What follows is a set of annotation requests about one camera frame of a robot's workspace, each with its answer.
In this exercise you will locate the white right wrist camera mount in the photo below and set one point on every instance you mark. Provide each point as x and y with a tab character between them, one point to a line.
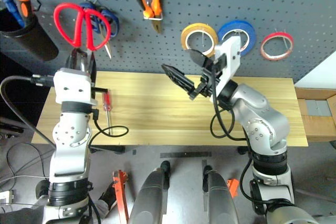
231	58

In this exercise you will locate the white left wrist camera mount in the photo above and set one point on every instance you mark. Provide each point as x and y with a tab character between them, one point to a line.
71	85

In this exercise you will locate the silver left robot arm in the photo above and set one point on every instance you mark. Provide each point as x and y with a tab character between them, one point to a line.
69	134

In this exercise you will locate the brown cardboard box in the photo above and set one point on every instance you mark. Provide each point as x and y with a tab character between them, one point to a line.
315	127

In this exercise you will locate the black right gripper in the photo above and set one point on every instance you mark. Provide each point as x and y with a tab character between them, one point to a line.
207	85

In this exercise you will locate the yellow tape roll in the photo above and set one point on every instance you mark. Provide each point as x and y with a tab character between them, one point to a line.
183	37

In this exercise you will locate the grey robot leg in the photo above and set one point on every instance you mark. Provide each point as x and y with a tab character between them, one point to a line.
220	197
147	195

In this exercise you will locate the grey left robot leg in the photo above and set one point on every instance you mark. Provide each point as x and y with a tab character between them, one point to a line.
147	195

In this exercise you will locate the black plastic tool cup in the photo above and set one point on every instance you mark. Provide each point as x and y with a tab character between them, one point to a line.
36	43

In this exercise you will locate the orange metal bracket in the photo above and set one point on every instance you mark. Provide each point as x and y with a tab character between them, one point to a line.
120	195
233	186

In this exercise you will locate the red tape roll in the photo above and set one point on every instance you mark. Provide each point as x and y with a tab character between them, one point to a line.
277	34

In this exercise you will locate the grey right robot leg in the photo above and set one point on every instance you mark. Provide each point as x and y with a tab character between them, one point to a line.
220	197

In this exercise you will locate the dark grey pegboard wall panel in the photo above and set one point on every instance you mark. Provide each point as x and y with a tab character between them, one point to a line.
170	51

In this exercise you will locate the orange and black screwdriver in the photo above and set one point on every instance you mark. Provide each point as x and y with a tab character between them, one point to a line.
25	9

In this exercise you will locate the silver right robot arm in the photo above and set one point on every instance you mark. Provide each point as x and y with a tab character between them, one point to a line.
262	119

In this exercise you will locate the small black floor tape piece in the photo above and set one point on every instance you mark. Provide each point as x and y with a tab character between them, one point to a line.
134	152

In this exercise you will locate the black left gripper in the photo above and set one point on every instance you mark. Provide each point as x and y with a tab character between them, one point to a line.
76	67

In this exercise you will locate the black table leg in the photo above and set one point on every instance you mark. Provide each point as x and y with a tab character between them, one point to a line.
115	150
242	151

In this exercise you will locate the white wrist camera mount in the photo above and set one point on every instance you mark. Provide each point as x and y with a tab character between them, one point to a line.
231	58
71	85

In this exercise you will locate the blue tape roll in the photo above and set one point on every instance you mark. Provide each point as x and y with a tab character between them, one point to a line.
249	30

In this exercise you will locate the orange and black pliers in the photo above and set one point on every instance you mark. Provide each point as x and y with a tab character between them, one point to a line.
151	11

